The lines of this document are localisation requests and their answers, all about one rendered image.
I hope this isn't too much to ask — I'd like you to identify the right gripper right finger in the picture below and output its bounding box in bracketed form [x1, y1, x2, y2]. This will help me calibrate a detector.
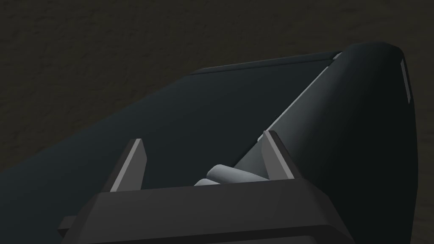
[261, 130, 303, 181]

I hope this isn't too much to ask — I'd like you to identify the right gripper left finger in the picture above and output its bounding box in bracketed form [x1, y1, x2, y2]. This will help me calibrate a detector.
[101, 138, 147, 193]

